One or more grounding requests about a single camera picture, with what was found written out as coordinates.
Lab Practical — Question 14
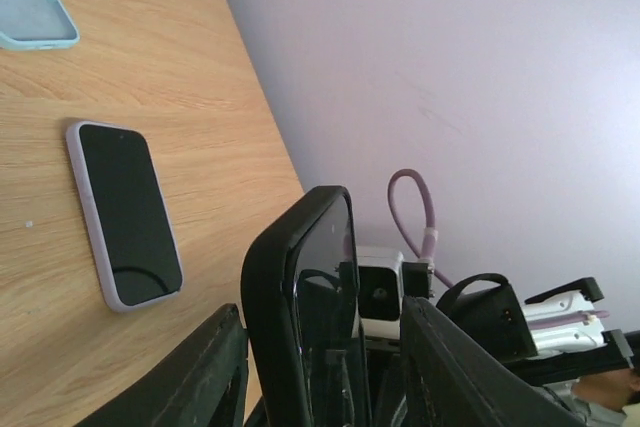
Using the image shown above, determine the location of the lavender phone case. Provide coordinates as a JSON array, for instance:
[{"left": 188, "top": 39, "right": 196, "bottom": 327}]
[{"left": 65, "top": 118, "right": 186, "bottom": 313}]

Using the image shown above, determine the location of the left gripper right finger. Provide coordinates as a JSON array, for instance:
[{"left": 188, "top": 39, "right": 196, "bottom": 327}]
[{"left": 400, "top": 297, "right": 583, "bottom": 427}]

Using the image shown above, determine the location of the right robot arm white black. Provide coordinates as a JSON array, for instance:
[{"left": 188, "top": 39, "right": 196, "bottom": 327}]
[{"left": 437, "top": 273, "right": 639, "bottom": 426}]

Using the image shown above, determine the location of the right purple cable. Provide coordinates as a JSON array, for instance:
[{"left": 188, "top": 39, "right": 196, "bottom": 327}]
[{"left": 387, "top": 168, "right": 456, "bottom": 291}]

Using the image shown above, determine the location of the light blue phone case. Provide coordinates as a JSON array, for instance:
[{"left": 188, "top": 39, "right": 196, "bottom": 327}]
[{"left": 0, "top": 0, "right": 80, "bottom": 51}]

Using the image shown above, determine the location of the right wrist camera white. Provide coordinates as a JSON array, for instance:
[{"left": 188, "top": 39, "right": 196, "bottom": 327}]
[{"left": 356, "top": 246, "right": 404, "bottom": 341}]

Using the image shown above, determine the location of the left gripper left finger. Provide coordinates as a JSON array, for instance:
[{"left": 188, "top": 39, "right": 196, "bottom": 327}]
[{"left": 78, "top": 304, "right": 249, "bottom": 427}]

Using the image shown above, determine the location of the black phone case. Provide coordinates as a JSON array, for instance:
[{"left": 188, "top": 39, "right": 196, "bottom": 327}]
[{"left": 241, "top": 186, "right": 353, "bottom": 426}]

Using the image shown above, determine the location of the black phone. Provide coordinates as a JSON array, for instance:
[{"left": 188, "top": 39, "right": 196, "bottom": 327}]
[{"left": 287, "top": 191, "right": 371, "bottom": 426}]

